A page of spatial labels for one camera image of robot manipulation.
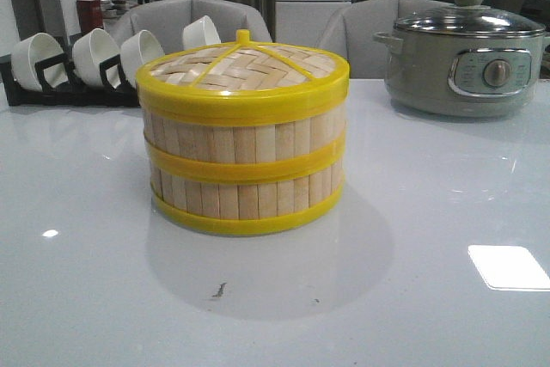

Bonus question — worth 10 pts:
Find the bamboo steamer basket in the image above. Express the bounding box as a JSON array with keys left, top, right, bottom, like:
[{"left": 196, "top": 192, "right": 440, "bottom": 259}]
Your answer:
[
  {"left": 150, "top": 158, "right": 344, "bottom": 236},
  {"left": 144, "top": 102, "right": 346, "bottom": 184}
]

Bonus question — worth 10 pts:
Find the bamboo steamer lid yellow rim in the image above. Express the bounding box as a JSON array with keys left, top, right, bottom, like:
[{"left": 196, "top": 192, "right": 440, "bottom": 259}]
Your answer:
[{"left": 136, "top": 29, "right": 350, "bottom": 126}]

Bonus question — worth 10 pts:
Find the white bowl right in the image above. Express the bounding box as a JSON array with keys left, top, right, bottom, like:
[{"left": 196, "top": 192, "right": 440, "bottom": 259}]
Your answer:
[{"left": 181, "top": 15, "right": 221, "bottom": 50}]

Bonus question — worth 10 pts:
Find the white bowl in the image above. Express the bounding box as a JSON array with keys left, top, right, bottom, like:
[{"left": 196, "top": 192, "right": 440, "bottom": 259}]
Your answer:
[
  {"left": 72, "top": 28, "right": 119, "bottom": 89},
  {"left": 181, "top": 15, "right": 221, "bottom": 50},
  {"left": 11, "top": 33, "right": 63, "bottom": 92},
  {"left": 120, "top": 30, "right": 165, "bottom": 88}
]

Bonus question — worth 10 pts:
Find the grey chair right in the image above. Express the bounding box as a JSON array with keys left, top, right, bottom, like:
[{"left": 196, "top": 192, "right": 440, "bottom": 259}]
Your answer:
[{"left": 316, "top": 0, "right": 445, "bottom": 79}]

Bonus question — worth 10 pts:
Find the grey chair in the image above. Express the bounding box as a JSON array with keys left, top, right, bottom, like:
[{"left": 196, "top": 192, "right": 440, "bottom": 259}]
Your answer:
[
  {"left": 108, "top": 0, "right": 272, "bottom": 53},
  {"left": 316, "top": 0, "right": 445, "bottom": 79}
]

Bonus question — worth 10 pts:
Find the grey chair left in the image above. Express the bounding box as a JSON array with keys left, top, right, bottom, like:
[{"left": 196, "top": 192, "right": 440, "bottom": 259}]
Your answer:
[{"left": 108, "top": 0, "right": 272, "bottom": 53}]

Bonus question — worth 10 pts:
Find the grey electric cooking pot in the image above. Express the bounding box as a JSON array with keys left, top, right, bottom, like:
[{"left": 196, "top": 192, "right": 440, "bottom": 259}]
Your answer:
[{"left": 373, "top": 29, "right": 549, "bottom": 118}]

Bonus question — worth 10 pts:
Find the black bowl rack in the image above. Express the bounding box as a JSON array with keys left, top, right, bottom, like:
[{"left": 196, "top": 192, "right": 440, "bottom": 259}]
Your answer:
[{"left": 1, "top": 52, "right": 139, "bottom": 107}]

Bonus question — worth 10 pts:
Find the red cylinder bin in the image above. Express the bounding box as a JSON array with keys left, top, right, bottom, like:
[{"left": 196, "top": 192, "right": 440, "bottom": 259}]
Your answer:
[{"left": 76, "top": 0, "right": 103, "bottom": 35}]

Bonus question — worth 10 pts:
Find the glass pot lid with knob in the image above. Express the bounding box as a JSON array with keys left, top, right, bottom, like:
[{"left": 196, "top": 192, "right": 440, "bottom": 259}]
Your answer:
[{"left": 394, "top": 0, "right": 546, "bottom": 38}]

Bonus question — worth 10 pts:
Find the white bowl far left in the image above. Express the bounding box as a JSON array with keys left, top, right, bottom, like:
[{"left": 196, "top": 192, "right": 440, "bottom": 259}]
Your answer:
[{"left": 11, "top": 33, "right": 63, "bottom": 92}]

